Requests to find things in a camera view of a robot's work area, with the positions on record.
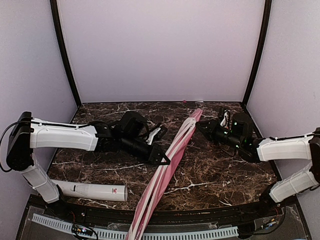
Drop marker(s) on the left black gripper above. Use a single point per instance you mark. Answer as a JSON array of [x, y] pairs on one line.
[[153, 154]]

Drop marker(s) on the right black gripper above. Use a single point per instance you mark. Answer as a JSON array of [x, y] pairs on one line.
[[209, 132]]

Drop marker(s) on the pink racket cover bag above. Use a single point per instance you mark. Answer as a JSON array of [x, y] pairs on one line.
[[161, 178]]

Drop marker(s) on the white shuttlecock tube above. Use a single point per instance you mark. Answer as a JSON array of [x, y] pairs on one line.
[[103, 192]]

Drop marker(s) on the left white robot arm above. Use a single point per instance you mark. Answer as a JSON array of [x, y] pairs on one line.
[[30, 133]]

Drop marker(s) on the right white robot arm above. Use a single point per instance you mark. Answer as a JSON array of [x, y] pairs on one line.
[[303, 147]]

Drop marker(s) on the small circuit board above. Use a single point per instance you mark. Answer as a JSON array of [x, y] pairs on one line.
[[81, 231]]

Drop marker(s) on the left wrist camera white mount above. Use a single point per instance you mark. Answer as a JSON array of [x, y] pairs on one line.
[[156, 133]]

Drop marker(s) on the black front table rail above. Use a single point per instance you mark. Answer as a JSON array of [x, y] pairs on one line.
[[98, 212]]

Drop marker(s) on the white slotted cable duct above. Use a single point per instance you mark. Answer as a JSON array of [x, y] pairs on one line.
[[105, 234]]

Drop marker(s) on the right black frame post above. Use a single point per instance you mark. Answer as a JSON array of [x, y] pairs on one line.
[[258, 52]]

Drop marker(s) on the black frame post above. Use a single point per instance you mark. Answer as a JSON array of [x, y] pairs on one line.
[[63, 51], [258, 52]]

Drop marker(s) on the left black frame post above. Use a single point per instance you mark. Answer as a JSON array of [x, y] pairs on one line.
[[63, 51]]

